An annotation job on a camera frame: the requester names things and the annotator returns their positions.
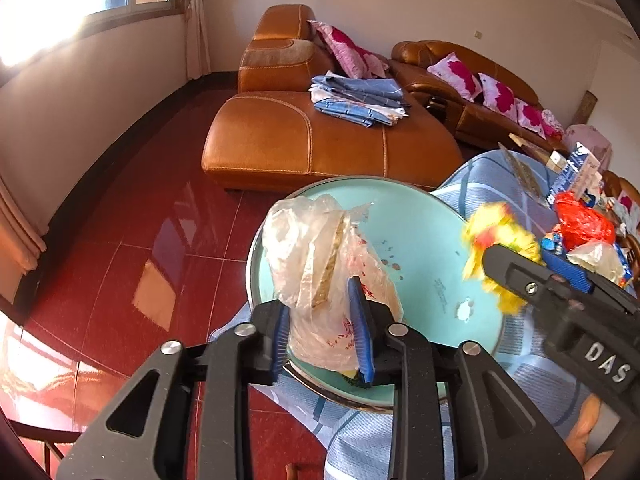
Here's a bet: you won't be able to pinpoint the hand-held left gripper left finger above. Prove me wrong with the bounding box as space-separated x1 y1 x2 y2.
57 302 292 480

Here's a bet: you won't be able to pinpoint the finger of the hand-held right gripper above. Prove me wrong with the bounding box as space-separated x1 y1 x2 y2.
481 243 563 318
541 249 628 307

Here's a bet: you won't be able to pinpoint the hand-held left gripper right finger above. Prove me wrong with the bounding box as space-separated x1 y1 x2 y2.
346 276 586 480

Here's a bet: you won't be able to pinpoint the clear yellowish wrapper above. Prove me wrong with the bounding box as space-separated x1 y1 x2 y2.
566 239 627 287

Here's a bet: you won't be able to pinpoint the yellow crinkled wrapper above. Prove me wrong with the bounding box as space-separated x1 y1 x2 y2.
460 201 546 316

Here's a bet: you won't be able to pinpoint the red plastic bag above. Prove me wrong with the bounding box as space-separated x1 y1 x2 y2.
554 191 617 252

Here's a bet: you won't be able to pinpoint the white red-print plastic bag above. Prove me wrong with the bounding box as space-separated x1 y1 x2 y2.
287 202 405 372

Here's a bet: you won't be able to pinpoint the clear plastic bag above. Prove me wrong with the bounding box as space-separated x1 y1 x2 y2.
262 192 351 311

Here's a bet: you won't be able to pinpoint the person's right hand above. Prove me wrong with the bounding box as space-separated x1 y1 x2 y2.
564 392 620 466

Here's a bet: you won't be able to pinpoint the blue foil wrapper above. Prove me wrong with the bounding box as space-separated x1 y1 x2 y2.
541 232 568 256

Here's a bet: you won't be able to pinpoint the clear yellowish flat packet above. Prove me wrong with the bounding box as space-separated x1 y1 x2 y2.
520 160 552 207
497 142 532 186

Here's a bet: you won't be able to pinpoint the blue plaid tablecloth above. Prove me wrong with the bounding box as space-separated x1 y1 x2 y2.
210 152 640 480

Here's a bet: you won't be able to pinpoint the blue drink carton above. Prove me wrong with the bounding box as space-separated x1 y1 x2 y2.
547 141 588 207

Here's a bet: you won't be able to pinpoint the brown armchair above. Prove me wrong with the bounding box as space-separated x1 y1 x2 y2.
602 170 640 261

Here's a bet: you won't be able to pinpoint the tall white carton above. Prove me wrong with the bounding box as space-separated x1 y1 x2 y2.
575 152 604 201

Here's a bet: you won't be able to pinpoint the pink cloth covered chair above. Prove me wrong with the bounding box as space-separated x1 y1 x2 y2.
565 124 613 171

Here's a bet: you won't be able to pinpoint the round pink cushion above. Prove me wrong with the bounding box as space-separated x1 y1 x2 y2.
540 108 566 141

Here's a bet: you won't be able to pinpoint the rolled bamboo mat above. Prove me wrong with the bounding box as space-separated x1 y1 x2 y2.
577 91 598 128

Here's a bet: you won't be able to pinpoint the brown leather chaise sofa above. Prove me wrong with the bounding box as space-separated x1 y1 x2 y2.
201 4 463 193

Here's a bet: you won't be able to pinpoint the folded blue white bedsheets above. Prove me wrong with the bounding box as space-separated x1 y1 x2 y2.
309 71 411 129

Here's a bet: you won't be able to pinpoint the large pink floral pillow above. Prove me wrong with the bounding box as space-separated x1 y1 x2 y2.
307 19 391 81

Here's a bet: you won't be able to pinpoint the beige curtain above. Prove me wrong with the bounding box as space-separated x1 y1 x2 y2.
182 0 213 81
0 175 48 281

